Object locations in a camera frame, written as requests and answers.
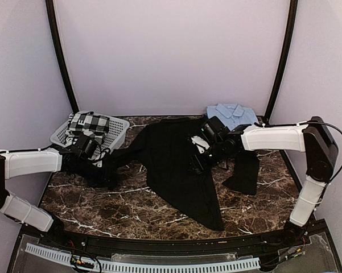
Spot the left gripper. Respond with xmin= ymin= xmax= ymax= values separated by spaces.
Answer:
xmin=71 ymin=158 xmax=117 ymax=188

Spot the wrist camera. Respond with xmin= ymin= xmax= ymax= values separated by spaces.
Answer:
xmin=191 ymin=116 xmax=230 ymax=154
xmin=67 ymin=134 xmax=110 ymax=168

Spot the black front rail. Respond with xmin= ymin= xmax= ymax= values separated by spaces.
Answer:
xmin=32 ymin=230 xmax=303 ymax=257

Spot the left black frame post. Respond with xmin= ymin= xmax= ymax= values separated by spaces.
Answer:
xmin=45 ymin=0 xmax=79 ymax=112

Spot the black long sleeve shirt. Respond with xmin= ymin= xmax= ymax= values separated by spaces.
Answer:
xmin=102 ymin=117 xmax=259 ymax=231

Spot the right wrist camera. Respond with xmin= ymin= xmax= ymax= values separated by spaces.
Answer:
xmin=191 ymin=116 xmax=230 ymax=154

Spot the black white checkered shirt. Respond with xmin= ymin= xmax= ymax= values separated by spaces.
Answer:
xmin=65 ymin=111 xmax=110 ymax=147

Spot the light blue folded shirt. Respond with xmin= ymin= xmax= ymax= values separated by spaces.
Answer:
xmin=207 ymin=104 xmax=258 ymax=131

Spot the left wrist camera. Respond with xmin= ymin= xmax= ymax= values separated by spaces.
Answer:
xmin=67 ymin=134 xmax=110 ymax=168

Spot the grey plastic basket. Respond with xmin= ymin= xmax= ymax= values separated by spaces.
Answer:
xmin=50 ymin=115 xmax=130 ymax=152

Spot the white slotted cable duct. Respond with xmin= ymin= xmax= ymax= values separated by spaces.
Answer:
xmin=24 ymin=243 xmax=260 ymax=272

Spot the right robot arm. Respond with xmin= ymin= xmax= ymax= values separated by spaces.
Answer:
xmin=190 ymin=116 xmax=339 ymax=247

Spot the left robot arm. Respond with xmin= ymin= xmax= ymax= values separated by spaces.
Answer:
xmin=0 ymin=146 xmax=112 ymax=248

